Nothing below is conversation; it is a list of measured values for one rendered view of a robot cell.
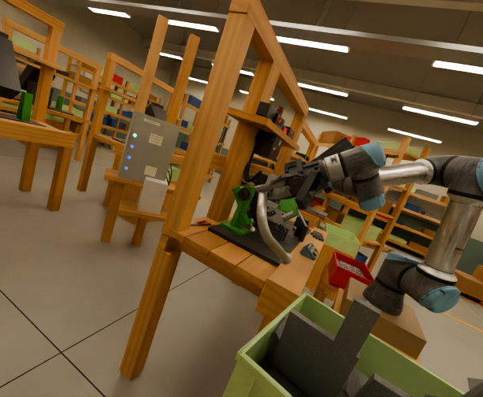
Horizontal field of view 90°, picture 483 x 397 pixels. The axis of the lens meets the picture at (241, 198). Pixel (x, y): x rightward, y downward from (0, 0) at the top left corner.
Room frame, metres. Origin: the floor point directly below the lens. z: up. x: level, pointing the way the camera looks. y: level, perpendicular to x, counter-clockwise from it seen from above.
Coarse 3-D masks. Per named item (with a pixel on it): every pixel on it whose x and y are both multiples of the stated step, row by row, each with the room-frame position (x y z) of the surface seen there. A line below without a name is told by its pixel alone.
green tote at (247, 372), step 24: (288, 312) 0.62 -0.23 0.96; (312, 312) 0.74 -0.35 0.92; (336, 312) 0.71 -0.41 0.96; (264, 336) 0.50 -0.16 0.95; (240, 360) 0.42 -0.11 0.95; (360, 360) 0.65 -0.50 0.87; (384, 360) 0.62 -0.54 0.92; (408, 360) 0.60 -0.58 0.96; (240, 384) 0.41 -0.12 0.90; (264, 384) 0.38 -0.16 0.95; (408, 384) 0.59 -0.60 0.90; (432, 384) 0.57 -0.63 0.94
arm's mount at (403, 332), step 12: (348, 288) 1.01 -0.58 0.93; (360, 288) 1.06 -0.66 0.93; (348, 300) 0.91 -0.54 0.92; (384, 312) 0.91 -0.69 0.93; (408, 312) 0.99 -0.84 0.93; (384, 324) 0.85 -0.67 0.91; (396, 324) 0.84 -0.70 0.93; (408, 324) 0.88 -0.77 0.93; (384, 336) 0.84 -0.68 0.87; (396, 336) 0.83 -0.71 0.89; (408, 336) 0.82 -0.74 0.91; (420, 336) 0.81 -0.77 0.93; (408, 348) 0.81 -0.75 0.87; (420, 348) 0.80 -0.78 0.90
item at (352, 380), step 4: (352, 372) 0.48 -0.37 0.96; (352, 376) 0.48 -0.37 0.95; (356, 376) 0.49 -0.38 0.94; (348, 380) 0.46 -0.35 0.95; (352, 380) 0.47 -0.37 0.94; (356, 380) 0.48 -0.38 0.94; (344, 384) 0.45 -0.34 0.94; (348, 384) 0.46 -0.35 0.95; (352, 384) 0.47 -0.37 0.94; (356, 384) 0.48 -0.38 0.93; (344, 388) 0.45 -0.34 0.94; (348, 388) 0.45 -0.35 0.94; (352, 388) 0.46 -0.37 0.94; (356, 388) 0.47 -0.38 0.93; (344, 392) 0.45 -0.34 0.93; (348, 392) 0.45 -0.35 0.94; (352, 392) 0.46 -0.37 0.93; (356, 392) 0.47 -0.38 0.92; (344, 396) 0.45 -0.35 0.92; (348, 396) 0.44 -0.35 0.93; (352, 396) 0.45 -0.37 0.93
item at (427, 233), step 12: (420, 192) 8.46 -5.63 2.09; (408, 204) 8.56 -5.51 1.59; (444, 204) 8.13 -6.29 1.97; (384, 216) 8.72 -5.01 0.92; (420, 216) 8.29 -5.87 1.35; (432, 216) 8.26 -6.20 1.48; (408, 228) 8.34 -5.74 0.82; (396, 240) 8.48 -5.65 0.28; (408, 240) 8.63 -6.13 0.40; (432, 240) 8.48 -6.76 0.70; (420, 252) 8.12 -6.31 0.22
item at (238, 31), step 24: (240, 24) 1.08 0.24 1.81; (240, 48) 1.11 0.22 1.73; (216, 72) 1.10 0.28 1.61; (264, 72) 1.45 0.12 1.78; (216, 96) 1.09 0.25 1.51; (264, 96) 1.47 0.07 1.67; (216, 120) 1.10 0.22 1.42; (192, 144) 1.10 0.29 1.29; (216, 144) 1.16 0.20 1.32; (240, 144) 1.45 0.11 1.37; (192, 168) 1.09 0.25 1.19; (240, 168) 1.49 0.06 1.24; (192, 192) 1.10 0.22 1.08; (216, 192) 1.46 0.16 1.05; (168, 216) 1.11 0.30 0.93; (192, 216) 1.16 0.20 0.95; (216, 216) 1.45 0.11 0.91
